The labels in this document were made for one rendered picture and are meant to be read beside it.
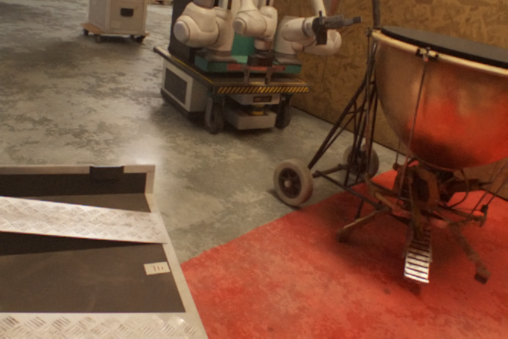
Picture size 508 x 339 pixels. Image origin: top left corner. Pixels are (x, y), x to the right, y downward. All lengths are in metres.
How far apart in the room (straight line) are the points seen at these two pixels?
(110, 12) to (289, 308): 3.63
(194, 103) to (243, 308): 1.47
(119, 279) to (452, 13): 2.15
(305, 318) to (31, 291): 0.77
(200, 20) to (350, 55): 1.16
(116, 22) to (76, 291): 3.48
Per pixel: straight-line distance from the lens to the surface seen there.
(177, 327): 1.21
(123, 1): 4.50
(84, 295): 1.31
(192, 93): 2.49
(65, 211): 1.54
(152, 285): 1.34
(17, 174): 1.71
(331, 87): 3.01
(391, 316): 1.47
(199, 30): 2.16
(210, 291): 1.36
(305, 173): 1.76
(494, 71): 1.31
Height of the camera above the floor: 0.91
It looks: 22 degrees down
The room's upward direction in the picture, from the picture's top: 10 degrees clockwise
